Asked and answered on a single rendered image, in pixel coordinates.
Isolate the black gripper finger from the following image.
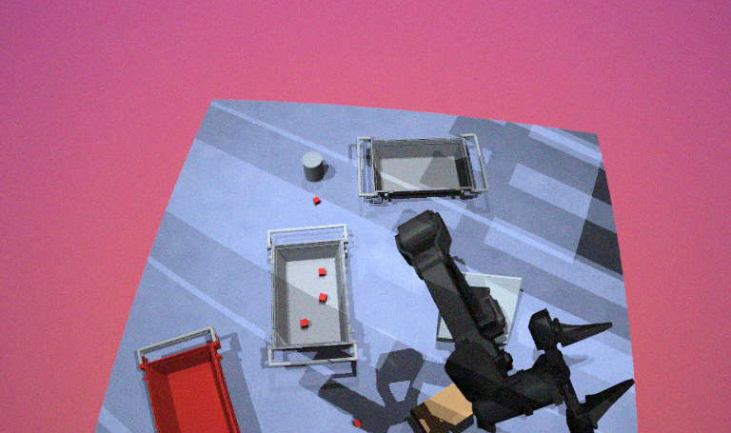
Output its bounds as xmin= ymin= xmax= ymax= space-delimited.
xmin=585 ymin=379 xmax=635 ymax=430
xmin=554 ymin=318 xmax=613 ymax=347

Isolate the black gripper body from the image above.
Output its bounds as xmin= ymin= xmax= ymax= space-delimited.
xmin=506 ymin=309 xmax=595 ymax=433

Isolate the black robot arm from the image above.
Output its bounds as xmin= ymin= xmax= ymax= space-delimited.
xmin=395 ymin=210 xmax=520 ymax=433

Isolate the grey cylinder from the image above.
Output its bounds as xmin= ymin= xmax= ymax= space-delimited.
xmin=303 ymin=152 xmax=325 ymax=183

